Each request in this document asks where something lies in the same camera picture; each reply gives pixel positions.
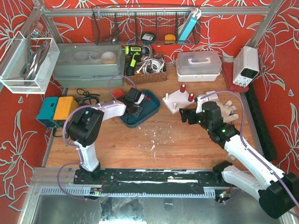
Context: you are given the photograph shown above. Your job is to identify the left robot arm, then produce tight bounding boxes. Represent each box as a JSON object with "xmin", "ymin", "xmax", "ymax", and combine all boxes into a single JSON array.
[{"xmin": 63, "ymin": 87, "xmax": 146, "ymax": 172}]

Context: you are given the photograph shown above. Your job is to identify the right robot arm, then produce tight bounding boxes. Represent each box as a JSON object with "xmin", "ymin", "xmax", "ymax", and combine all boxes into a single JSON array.
[{"xmin": 179, "ymin": 101, "xmax": 299, "ymax": 219}]

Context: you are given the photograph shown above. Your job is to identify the teal plastic tray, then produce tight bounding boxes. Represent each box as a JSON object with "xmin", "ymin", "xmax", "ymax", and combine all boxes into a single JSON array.
[{"xmin": 120, "ymin": 90, "xmax": 161, "ymax": 128}]

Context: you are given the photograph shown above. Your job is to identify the red cube box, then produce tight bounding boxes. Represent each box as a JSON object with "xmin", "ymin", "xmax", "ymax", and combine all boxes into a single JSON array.
[{"xmin": 112, "ymin": 89, "xmax": 124, "ymax": 98}]

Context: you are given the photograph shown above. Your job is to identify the white cube charger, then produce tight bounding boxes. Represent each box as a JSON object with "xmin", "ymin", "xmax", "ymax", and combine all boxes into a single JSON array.
[{"xmin": 206, "ymin": 91, "xmax": 219, "ymax": 102}]

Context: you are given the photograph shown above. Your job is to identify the beige work glove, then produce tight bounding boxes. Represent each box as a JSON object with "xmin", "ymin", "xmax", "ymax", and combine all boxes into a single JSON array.
[{"xmin": 216, "ymin": 100, "xmax": 239, "ymax": 123}]

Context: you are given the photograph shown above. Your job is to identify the woven brown basket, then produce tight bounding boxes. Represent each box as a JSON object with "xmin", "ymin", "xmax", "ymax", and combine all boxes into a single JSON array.
[{"xmin": 129, "ymin": 53, "xmax": 167, "ymax": 84}]

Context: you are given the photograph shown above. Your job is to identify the white clear lidded toolbox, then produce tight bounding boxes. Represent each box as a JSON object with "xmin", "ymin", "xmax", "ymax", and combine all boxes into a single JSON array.
[{"xmin": 176, "ymin": 51, "xmax": 222, "ymax": 82}]

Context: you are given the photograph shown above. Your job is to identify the red mat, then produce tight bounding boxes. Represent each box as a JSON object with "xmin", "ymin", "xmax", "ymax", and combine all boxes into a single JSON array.
[{"xmin": 222, "ymin": 62, "xmax": 249, "ymax": 93}]

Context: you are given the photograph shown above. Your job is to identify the grey plastic storage box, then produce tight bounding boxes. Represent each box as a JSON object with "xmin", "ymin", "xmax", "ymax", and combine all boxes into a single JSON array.
[{"xmin": 52, "ymin": 43, "xmax": 125, "ymax": 88}]

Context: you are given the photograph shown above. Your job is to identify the white bench power supply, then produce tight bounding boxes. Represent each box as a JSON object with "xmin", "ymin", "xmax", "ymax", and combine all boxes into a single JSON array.
[{"xmin": 232, "ymin": 46, "xmax": 259, "ymax": 88}]

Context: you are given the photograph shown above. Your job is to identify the yellow tape measure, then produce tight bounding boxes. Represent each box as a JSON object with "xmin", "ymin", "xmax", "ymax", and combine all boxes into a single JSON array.
[{"xmin": 164, "ymin": 34, "xmax": 176, "ymax": 44}]

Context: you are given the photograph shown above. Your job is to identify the teal power supply box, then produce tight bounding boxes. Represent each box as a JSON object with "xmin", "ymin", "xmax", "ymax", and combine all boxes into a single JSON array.
[{"xmin": 36, "ymin": 97, "xmax": 60, "ymax": 128}]

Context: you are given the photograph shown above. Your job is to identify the blue white book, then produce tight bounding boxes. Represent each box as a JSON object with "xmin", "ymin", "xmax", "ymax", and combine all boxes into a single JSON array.
[{"xmin": 178, "ymin": 8, "xmax": 202, "ymax": 44}]

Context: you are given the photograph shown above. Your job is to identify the clear acrylic bin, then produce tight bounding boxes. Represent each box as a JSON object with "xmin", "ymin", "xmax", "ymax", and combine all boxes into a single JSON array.
[{"xmin": 0, "ymin": 32, "xmax": 60, "ymax": 94}]

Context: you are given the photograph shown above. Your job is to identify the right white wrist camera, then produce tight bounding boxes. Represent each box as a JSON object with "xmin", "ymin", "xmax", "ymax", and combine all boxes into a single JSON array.
[{"xmin": 194, "ymin": 95, "xmax": 208, "ymax": 114}]

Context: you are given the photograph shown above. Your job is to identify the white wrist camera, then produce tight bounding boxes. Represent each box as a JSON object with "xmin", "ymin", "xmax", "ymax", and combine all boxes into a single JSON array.
[
  {"xmin": 135, "ymin": 93, "xmax": 146, "ymax": 105},
  {"xmin": 194, "ymin": 95, "xmax": 208, "ymax": 114}
]

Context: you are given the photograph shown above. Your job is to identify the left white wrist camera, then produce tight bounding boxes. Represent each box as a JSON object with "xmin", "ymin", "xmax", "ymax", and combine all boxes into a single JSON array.
[{"xmin": 135, "ymin": 93, "xmax": 146, "ymax": 105}]

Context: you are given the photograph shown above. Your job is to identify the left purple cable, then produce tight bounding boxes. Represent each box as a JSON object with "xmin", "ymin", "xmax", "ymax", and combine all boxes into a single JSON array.
[{"xmin": 57, "ymin": 74, "xmax": 137, "ymax": 202}]

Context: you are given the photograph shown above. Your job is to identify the purple cable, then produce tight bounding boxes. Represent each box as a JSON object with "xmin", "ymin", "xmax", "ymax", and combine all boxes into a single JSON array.
[
  {"xmin": 57, "ymin": 74, "xmax": 137, "ymax": 202},
  {"xmin": 202, "ymin": 90, "xmax": 299, "ymax": 217}
]

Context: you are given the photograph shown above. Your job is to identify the white four-peg base plate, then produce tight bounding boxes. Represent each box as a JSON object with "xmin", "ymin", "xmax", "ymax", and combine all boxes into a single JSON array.
[{"xmin": 162, "ymin": 90, "xmax": 194, "ymax": 114}]

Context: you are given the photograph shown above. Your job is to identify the black tangled cables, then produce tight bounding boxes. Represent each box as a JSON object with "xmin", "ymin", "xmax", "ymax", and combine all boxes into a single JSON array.
[{"xmin": 52, "ymin": 88, "xmax": 101, "ymax": 140}]

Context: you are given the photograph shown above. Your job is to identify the white coiled cable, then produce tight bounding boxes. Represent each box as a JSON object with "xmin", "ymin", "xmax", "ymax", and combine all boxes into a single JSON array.
[{"xmin": 136, "ymin": 58, "xmax": 165, "ymax": 74}]

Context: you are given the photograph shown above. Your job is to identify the green yellow cordless drill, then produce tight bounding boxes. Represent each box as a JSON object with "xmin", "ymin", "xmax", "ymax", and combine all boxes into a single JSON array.
[{"xmin": 125, "ymin": 45, "xmax": 150, "ymax": 76}]

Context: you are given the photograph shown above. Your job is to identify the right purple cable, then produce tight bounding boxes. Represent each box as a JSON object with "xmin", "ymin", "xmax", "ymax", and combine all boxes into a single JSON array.
[{"xmin": 202, "ymin": 90, "xmax": 299, "ymax": 217}]

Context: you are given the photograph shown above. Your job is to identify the black wire wall basket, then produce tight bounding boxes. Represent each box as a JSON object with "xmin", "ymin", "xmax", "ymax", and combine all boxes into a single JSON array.
[{"xmin": 91, "ymin": 3, "xmax": 200, "ymax": 45}]

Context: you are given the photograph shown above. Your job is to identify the grey coiled cable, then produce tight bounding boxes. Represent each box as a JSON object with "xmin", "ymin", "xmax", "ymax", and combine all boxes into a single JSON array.
[{"xmin": 20, "ymin": 35, "xmax": 50, "ymax": 86}]

